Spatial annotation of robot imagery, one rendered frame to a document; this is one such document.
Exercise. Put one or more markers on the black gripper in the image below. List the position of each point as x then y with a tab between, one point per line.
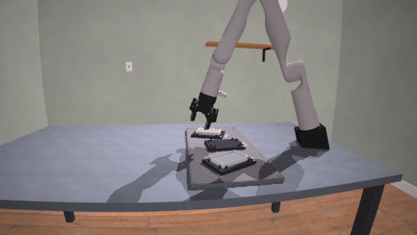
206	107

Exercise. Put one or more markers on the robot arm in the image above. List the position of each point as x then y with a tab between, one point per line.
279	35

